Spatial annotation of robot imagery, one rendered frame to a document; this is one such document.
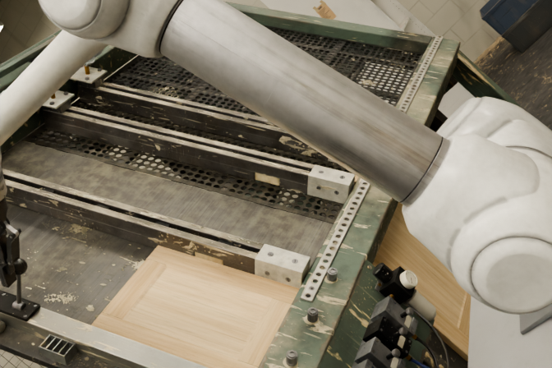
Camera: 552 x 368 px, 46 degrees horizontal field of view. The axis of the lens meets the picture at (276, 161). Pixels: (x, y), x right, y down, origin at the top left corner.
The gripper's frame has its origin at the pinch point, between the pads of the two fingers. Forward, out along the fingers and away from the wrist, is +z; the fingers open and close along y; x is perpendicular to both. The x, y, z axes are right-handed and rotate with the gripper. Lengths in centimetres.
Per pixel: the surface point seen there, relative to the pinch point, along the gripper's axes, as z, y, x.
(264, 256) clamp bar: 9, 46, 36
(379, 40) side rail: 14, 36, 185
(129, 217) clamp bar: 9.3, 7.1, 35.8
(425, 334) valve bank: 25, 87, 41
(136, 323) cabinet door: 14.9, 25.5, 9.3
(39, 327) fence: 12.6, 7.5, -1.9
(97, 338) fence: 12.6, 21.3, 0.4
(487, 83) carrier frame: 25, 83, 187
